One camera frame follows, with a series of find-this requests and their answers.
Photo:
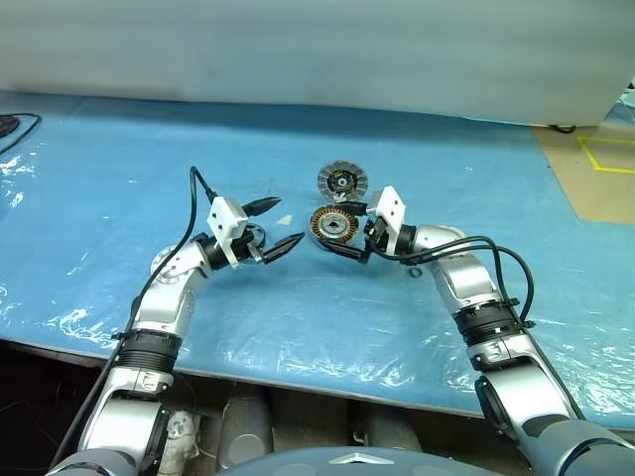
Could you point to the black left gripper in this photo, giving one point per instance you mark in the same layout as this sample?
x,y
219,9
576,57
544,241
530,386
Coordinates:
x,y
243,250

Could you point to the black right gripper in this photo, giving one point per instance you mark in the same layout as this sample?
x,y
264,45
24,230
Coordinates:
x,y
374,234

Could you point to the silver spoked motor cover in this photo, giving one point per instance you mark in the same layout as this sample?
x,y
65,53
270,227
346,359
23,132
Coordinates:
x,y
259,232

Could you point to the motor stator with copper windings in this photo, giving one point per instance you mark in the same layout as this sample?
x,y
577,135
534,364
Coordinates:
x,y
333,225

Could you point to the silver finned motor disc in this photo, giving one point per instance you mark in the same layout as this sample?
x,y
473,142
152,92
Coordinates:
x,y
342,179

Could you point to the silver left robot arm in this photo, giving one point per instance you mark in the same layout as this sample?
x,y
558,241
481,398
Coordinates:
x,y
159,307

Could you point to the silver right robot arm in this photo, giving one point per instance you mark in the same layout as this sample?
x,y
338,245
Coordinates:
x,y
466,282

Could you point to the blue plastic table sheet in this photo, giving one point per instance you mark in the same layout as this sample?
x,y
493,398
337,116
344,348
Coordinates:
x,y
99,198

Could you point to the white backdrop board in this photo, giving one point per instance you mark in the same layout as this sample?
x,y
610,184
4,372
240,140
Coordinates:
x,y
297,49

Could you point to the grey rounded cylinder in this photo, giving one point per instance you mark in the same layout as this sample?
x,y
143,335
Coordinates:
x,y
245,426
392,431

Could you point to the brown cardboard sheet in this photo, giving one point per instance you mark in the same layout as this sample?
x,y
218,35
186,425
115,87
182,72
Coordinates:
x,y
570,178

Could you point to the white crumpled wrap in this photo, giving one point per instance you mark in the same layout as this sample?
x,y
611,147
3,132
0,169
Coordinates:
x,y
178,436

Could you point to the grey-blue robot torso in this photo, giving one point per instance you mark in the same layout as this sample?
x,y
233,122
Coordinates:
x,y
297,463

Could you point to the yellow tape outline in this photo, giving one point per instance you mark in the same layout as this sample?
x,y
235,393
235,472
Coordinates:
x,y
595,161

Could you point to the black round pad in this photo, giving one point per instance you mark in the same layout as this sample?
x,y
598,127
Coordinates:
x,y
6,126

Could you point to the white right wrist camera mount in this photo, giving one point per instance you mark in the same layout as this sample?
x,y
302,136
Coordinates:
x,y
392,208

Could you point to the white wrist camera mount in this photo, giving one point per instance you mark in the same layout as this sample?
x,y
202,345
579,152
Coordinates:
x,y
225,218
392,208

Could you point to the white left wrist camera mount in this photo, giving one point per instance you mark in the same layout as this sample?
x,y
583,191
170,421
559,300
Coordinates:
x,y
225,218

